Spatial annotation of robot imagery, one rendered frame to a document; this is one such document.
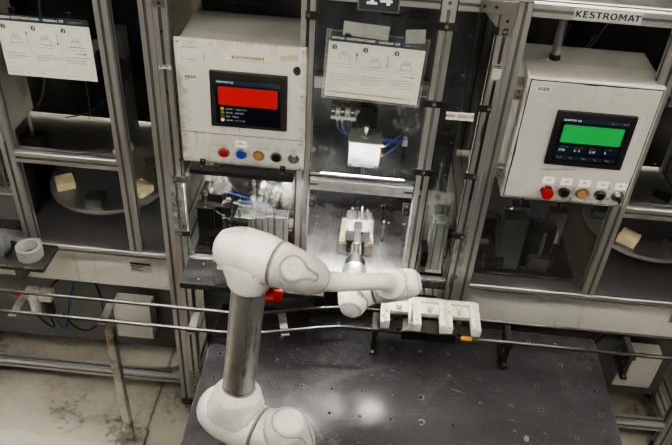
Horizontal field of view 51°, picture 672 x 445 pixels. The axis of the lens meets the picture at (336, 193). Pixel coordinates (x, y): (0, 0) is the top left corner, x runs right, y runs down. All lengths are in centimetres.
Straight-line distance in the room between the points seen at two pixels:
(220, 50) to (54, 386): 200
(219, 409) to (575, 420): 126
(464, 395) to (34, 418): 194
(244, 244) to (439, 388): 108
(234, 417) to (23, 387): 164
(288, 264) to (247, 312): 26
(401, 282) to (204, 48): 98
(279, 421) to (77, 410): 152
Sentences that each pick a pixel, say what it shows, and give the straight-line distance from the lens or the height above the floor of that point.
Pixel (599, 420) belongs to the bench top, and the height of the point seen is 68.
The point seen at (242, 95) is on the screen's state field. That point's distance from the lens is 231.
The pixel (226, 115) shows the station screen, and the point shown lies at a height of 158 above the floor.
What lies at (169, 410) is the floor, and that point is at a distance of 348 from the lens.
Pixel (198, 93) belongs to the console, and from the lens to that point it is 237.
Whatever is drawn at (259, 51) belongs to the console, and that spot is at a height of 181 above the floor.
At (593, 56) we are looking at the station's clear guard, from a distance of 233.
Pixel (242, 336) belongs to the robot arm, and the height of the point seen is 120.
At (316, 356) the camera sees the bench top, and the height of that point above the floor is 68.
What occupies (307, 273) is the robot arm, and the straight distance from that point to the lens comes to 187.
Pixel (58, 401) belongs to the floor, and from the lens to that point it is 363.
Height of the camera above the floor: 277
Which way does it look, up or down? 36 degrees down
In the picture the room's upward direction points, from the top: 4 degrees clockwise
